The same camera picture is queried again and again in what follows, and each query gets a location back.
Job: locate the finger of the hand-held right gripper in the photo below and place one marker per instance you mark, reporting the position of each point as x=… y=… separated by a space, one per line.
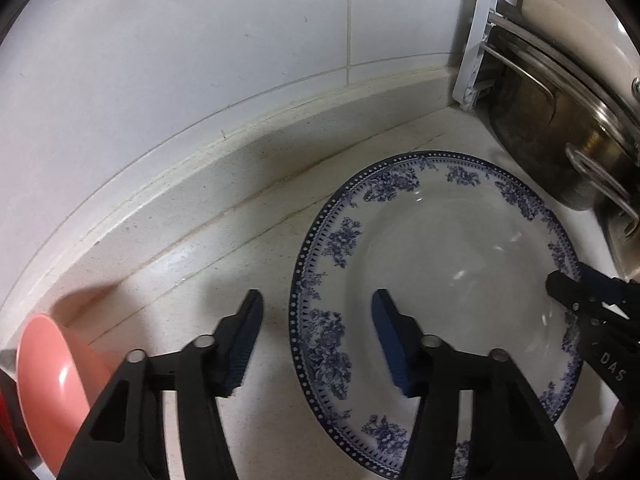
x=565 y=287
x=607 y=280

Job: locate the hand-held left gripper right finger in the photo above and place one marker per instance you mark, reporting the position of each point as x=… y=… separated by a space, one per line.
x=390 y=340

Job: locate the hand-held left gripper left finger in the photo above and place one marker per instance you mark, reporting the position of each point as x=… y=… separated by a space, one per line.
x=247 y=335

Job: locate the small blue floral plate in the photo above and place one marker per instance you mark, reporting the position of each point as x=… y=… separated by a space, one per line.
x=450 y=260

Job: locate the red and black bowl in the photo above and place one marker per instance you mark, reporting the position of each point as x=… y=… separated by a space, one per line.
x=4 y=410

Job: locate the person's right hand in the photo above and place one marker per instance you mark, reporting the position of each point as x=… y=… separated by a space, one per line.
x=617 y=435

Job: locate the small steel pot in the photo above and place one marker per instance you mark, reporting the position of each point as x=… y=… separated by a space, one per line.
x=622 y=240

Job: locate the large steel pot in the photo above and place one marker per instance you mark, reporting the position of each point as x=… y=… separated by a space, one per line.
x=545 y=135

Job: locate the pink bowl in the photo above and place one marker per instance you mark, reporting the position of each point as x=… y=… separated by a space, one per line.
x=55 y=375

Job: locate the white pot rack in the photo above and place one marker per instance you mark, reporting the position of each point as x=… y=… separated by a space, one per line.
x=475 y=45

